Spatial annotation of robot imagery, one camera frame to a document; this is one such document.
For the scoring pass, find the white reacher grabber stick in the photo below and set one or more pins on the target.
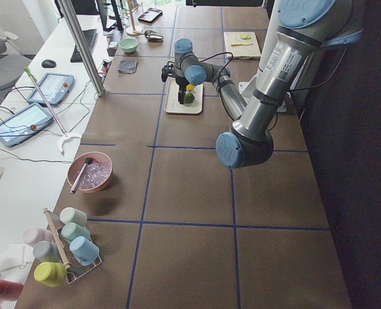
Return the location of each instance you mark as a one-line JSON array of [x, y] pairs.
[[65, 134]]

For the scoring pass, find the wooden mug tree stand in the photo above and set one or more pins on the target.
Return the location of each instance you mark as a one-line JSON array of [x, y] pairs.
[[132, 29]]

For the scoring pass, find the mint green bowl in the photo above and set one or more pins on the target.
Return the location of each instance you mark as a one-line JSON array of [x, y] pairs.
[[128, 45]]

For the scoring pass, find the metal muddler stick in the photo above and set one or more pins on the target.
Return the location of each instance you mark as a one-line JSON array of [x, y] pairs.
[[76, 183]]

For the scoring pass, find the beige rabbit tray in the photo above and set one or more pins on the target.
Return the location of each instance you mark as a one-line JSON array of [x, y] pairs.
[[172, 105]]

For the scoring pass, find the black glass holder tray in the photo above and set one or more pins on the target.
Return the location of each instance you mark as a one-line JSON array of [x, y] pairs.
[[150, 15]]

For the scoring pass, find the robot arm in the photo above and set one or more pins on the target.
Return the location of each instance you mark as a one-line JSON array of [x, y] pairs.
[[303, 27]]

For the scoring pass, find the grey cup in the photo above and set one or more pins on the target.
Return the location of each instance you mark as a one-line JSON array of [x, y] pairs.
[[46, 251]]

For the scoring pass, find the pink cup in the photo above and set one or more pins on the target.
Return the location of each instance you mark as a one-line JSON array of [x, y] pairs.
[[33, 236]]

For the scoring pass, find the red bottle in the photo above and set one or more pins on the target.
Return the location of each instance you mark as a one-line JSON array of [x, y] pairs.
[[9, 290]]

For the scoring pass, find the blue teach pendant far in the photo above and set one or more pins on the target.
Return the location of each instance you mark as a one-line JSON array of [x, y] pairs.
[[55, 87]]

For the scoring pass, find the yellow plastic knife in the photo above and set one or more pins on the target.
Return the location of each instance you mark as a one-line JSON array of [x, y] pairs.
[[241, 44]]

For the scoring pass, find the yellow green cup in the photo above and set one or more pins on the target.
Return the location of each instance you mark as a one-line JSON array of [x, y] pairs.
[[50, 274]]

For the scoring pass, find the grey folded cloth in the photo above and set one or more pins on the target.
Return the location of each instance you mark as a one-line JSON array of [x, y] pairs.
[[127, 66]]

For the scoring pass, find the blue cup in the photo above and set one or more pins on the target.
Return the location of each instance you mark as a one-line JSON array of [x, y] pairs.
[[84, 250]]

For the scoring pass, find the steel scoop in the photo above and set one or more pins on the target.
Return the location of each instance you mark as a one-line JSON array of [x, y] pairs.
[[153, 36]]

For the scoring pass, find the aluminium frame post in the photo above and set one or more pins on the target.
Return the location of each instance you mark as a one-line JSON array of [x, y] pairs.
[[72, 21]]

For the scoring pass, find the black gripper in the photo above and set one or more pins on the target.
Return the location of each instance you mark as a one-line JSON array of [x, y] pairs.
[[180, 86]]

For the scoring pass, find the white cup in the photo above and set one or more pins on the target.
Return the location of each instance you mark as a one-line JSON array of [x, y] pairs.
[[73, 215]]

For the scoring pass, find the lemon slices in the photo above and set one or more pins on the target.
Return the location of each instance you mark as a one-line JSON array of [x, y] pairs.
[[245, 37]]

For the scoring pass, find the pink bowl with ice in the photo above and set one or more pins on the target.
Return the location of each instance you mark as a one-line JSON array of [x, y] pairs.
[[96, 176]]

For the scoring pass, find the blue teach pendant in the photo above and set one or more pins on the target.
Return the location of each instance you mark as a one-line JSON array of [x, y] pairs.
[[55, 87], [26, 123]]

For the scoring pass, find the black computer mouse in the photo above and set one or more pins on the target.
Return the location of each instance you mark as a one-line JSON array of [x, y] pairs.
[[48, 63]]

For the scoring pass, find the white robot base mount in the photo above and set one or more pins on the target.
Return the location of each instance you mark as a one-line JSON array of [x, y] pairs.
[[268, 47]]

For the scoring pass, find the wooden cutting board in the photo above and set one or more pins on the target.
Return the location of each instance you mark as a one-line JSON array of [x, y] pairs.
[[242, 52]]

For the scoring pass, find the green lime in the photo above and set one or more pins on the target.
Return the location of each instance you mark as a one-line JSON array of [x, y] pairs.
[[188, 98]]

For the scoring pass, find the blue teach pendant near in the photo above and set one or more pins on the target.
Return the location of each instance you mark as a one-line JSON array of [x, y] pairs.
[[26, 123]]

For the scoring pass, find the wire cup rack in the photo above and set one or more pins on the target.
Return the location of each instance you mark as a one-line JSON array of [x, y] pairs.
[[75, 270]]

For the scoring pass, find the mint cup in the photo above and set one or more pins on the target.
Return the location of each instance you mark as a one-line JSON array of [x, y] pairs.
[[73, 230]]

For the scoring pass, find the yellow lemon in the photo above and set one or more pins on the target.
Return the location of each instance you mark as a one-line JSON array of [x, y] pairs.
[[190, 88]]

